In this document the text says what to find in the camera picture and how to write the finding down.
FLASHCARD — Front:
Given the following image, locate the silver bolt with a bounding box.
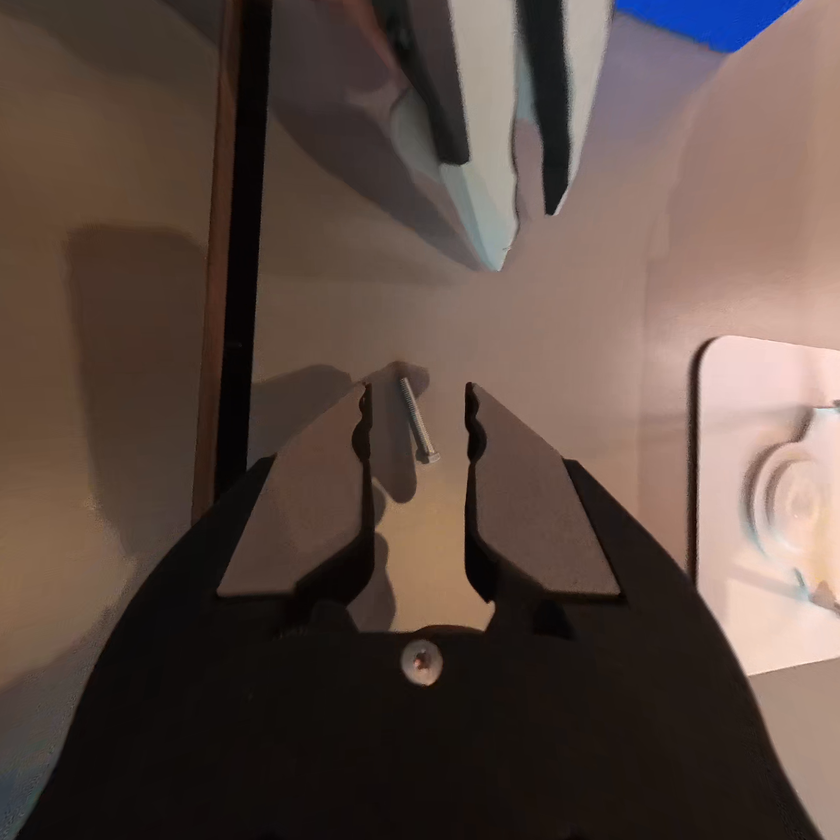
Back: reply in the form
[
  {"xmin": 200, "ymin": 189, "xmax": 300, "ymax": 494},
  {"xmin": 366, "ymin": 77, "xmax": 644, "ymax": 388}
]
[{"xmin": 398, "ymin": 377, "xmax": 441, "ymax": 466}]

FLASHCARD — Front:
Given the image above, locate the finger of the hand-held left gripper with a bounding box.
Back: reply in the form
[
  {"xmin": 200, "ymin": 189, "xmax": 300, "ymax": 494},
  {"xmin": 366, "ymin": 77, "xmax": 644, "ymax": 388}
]
[
  {"xmin": 515, "ymin": 0, "xmax": 616, "ymax": 217},
  {"xmin": 438, "ymin": 0, "xmax": 521, "ymax": 272}
]

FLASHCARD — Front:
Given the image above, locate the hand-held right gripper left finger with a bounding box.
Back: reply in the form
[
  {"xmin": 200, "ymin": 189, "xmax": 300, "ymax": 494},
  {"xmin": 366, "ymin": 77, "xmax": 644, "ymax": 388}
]
[{"xmin": 217, "ymin": 382, "xmax": 378, "ymax": 608}]

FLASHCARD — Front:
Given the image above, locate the blue plastic bin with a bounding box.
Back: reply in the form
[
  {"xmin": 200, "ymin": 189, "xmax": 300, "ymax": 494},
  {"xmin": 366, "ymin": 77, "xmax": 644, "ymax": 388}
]
[{"xmin": 613, "ymin": 0, "xmax": 807, "ymax": 55}]

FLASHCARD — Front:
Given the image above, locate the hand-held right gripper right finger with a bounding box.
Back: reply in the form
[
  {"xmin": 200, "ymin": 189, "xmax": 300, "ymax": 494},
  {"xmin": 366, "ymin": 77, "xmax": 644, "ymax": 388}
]
[{"xmin": 463, "ymin": 382, "xmax": 622, "ymax": 603}]

